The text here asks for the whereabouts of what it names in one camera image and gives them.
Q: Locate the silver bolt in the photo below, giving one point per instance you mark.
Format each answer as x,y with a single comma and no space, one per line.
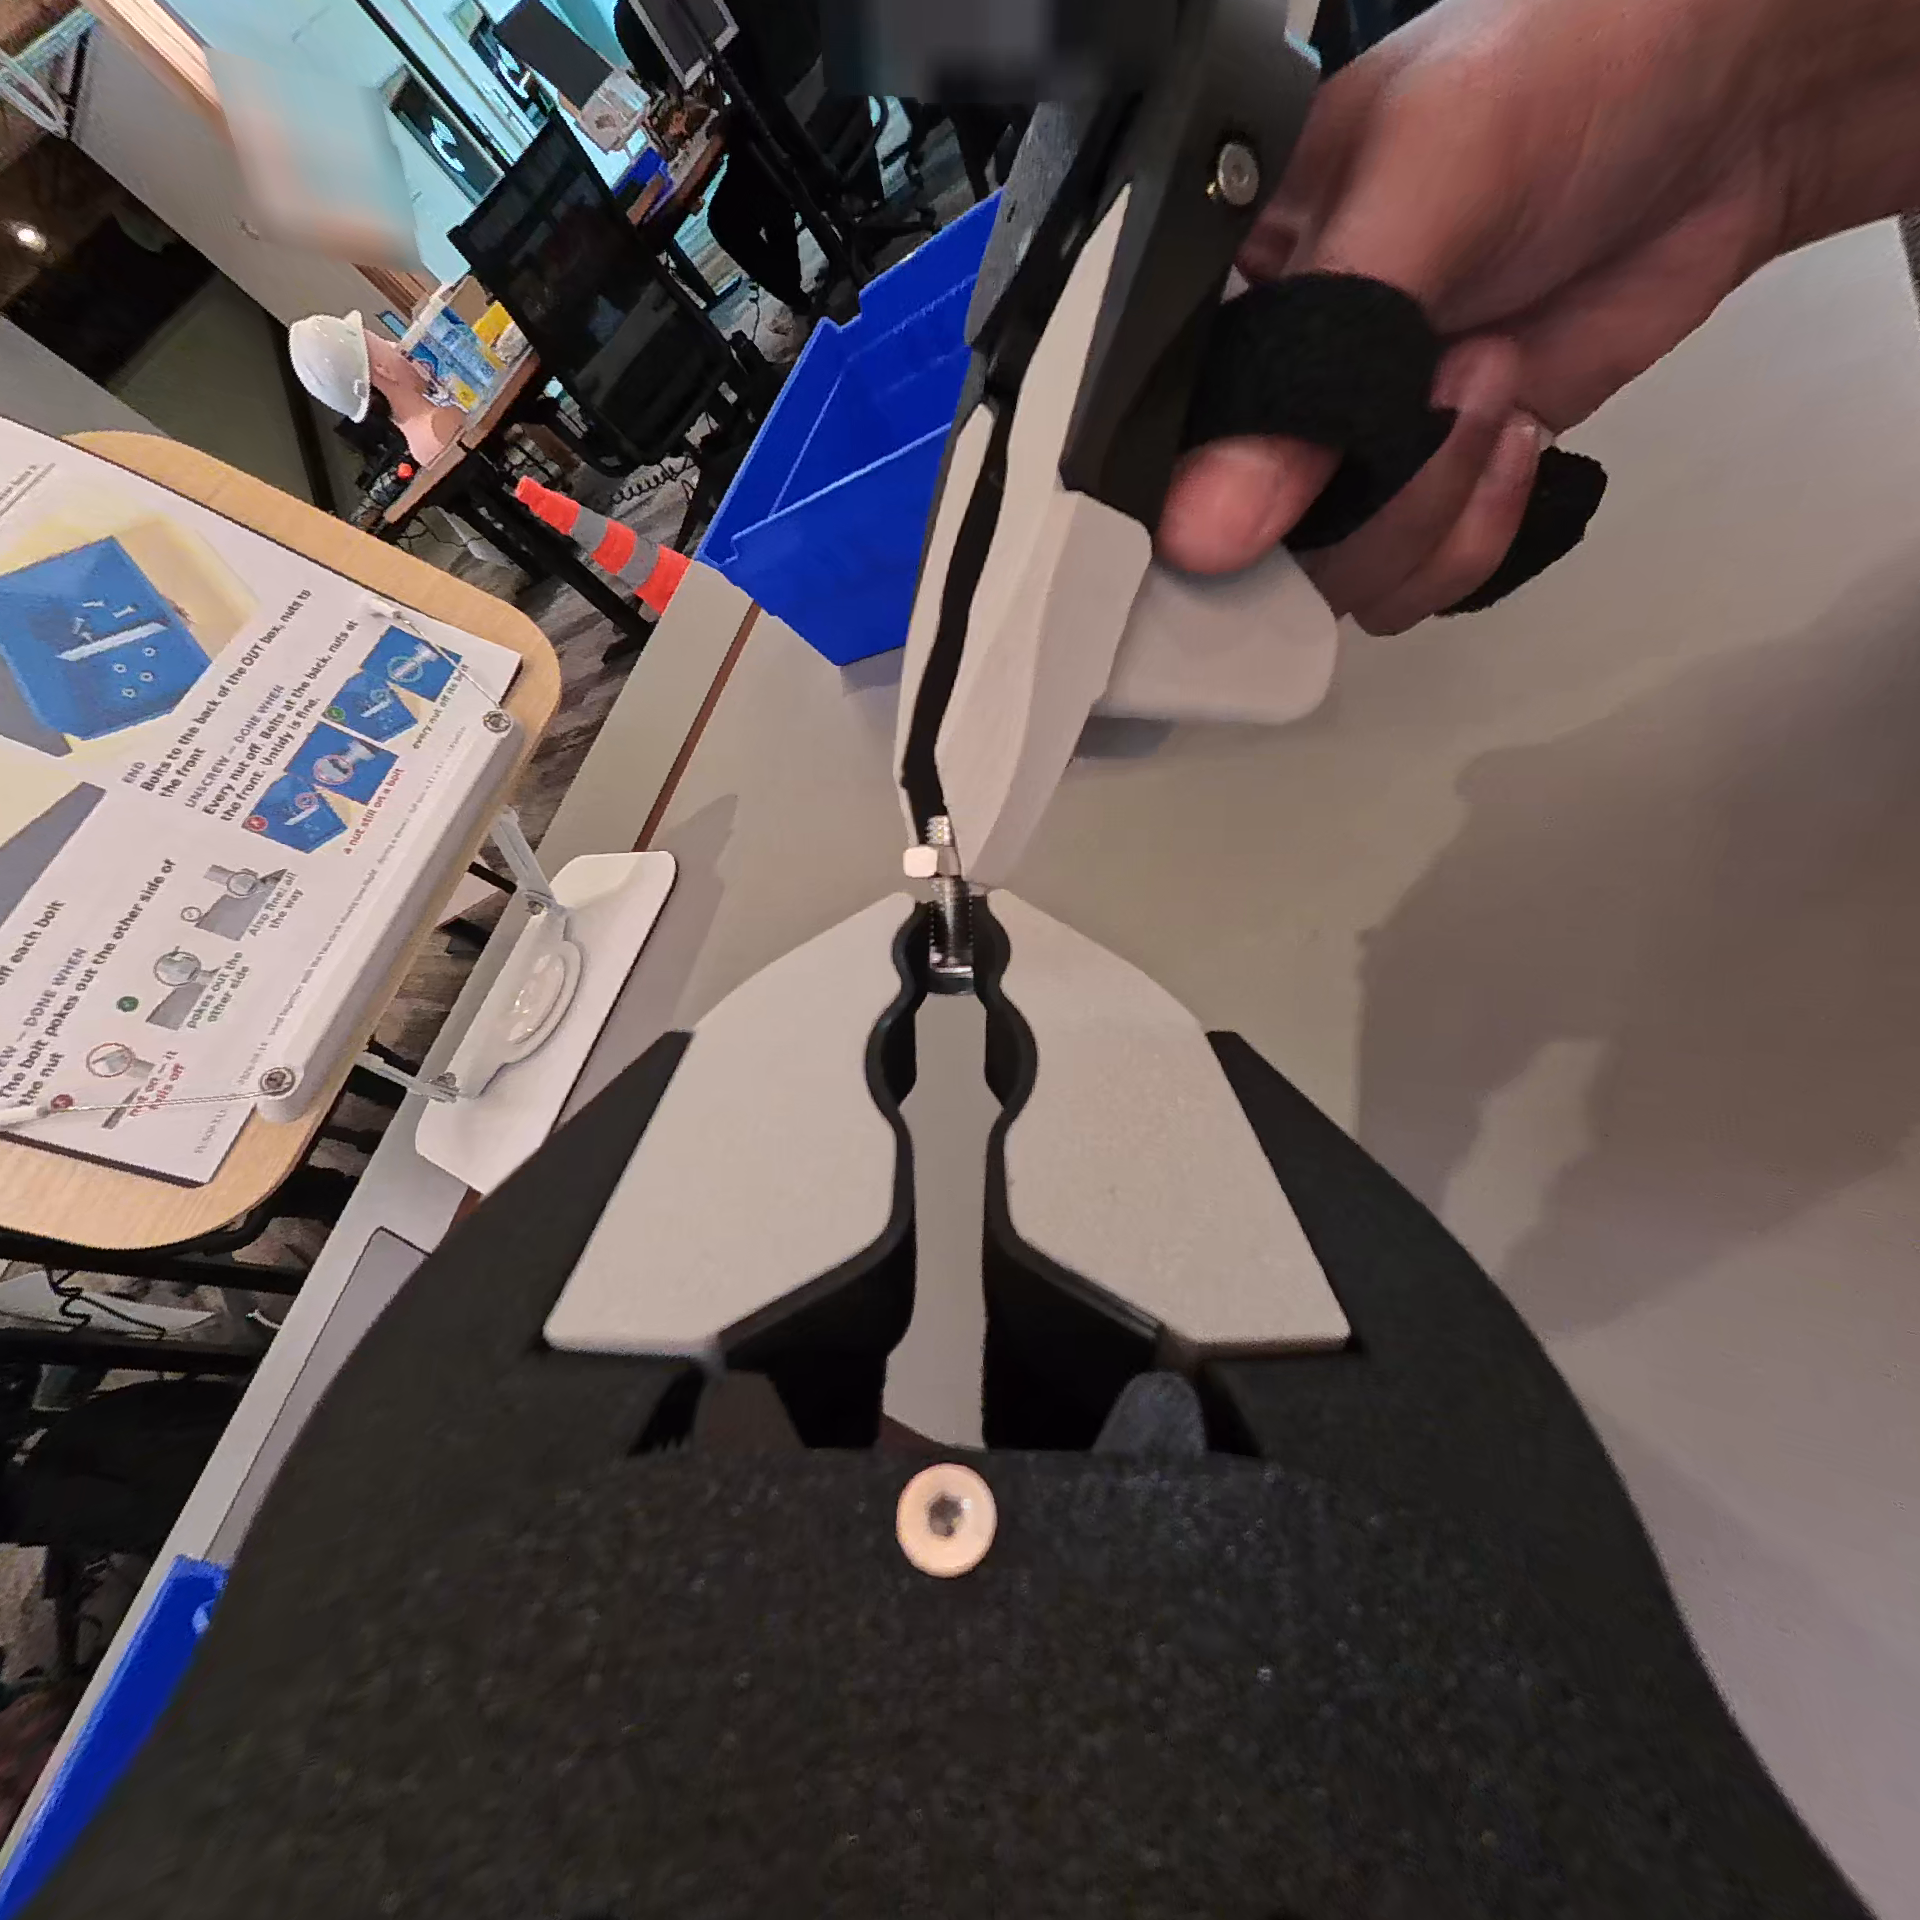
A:
943,919

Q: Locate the person's right hand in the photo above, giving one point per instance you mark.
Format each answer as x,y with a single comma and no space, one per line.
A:
1622,212

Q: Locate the black office chair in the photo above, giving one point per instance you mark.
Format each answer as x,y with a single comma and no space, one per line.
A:
645,363

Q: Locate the dark flat tablet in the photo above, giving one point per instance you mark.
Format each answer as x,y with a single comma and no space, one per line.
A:
316,1365

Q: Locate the black monitor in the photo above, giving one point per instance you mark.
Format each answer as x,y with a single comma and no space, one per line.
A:
541,227

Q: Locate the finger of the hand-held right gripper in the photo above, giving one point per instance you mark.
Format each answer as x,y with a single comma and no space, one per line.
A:
932,646
1053,646

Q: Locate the white instruction board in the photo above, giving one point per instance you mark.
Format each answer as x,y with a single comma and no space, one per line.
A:
181,872

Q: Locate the white hard hat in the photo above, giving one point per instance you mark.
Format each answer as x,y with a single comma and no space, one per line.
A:
332,363

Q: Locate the instruction sheet on stand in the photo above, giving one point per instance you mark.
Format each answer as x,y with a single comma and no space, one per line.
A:
93,1200

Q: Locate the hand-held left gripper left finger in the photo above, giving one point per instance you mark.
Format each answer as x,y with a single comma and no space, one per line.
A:
720,1200

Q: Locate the blue divided storage bin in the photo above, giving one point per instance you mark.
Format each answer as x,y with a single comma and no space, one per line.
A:
77,1802

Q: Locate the orange striped traffic cone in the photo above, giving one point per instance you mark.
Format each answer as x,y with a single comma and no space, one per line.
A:
602,548

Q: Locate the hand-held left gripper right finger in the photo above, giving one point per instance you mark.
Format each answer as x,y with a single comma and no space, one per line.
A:
1172,1200

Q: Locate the white document stand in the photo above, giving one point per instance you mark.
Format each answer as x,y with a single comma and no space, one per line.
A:
615,901

